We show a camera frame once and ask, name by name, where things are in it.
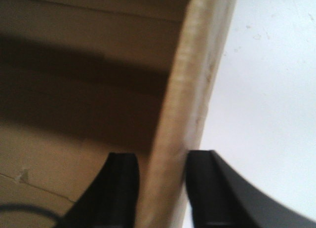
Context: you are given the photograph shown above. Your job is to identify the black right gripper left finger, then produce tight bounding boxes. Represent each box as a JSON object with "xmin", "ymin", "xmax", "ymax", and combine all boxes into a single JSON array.
[{"xmin": 59, "ymin": 152, "xmax": 140, "ymax": 228}]

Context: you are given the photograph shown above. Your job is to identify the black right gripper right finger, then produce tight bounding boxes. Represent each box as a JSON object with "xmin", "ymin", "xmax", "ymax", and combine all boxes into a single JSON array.
[{"xmin": 185, "ymin": 150, "xmax": 316, "ymax": 228}]

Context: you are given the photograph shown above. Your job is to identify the black cable loop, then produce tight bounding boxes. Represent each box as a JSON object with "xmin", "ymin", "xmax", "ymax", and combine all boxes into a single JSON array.
[{"xmin": 0, "ymin": 203, "xmax": 60, "ymax": 228}]

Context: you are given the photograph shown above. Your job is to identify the brown cardboard box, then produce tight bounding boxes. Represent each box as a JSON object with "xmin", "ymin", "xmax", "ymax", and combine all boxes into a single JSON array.
[{"xmin": 0, "ymin": 0, "xmax": 236, "ymax": 228}]

